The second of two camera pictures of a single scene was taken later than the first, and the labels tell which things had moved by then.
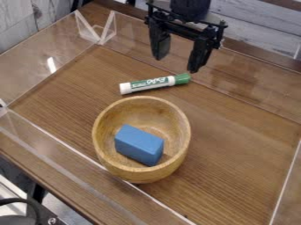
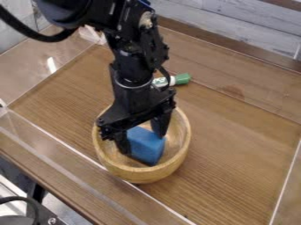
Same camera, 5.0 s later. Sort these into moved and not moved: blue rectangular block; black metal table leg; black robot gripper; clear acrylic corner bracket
Moved: black robot gripper
Not moved: blue rectangular block; clear acrylic corner bracket; black metal table leg
